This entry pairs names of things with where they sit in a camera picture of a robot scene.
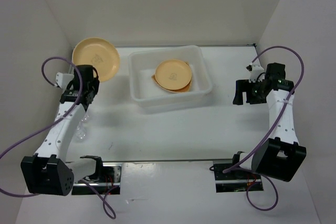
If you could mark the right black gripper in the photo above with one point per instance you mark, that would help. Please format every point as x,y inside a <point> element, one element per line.
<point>242,85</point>

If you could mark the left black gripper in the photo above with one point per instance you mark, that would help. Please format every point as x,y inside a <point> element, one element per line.
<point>96,83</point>

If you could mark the tan round plate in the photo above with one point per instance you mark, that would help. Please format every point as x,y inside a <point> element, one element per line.
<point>100,54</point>
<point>173,75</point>

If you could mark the clear glass cup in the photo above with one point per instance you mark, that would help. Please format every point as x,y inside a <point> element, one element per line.
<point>85,119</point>
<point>80,132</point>

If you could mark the clear glass cup front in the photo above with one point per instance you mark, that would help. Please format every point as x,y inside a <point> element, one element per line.
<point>80,132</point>

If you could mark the woven bamboo triangular basket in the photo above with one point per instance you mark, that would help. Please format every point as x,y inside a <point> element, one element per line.
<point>186,89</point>

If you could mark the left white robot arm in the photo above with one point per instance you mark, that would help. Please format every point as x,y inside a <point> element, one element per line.
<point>46,172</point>

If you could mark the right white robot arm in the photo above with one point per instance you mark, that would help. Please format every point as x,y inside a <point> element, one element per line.
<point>280,155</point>

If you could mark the clear plastic bin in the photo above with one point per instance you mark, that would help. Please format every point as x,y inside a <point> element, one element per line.
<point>150,96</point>

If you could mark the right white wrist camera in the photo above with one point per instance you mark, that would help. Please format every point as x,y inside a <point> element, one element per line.
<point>255,71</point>

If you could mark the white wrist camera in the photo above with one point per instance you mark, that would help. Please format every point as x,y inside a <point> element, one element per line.
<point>255,71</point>
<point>63,79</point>

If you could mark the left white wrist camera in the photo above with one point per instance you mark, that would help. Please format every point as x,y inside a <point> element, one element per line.
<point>63,79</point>

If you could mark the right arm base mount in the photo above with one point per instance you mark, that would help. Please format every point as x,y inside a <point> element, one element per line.
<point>235,181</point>

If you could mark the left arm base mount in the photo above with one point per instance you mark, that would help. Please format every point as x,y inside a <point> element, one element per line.
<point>108,181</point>

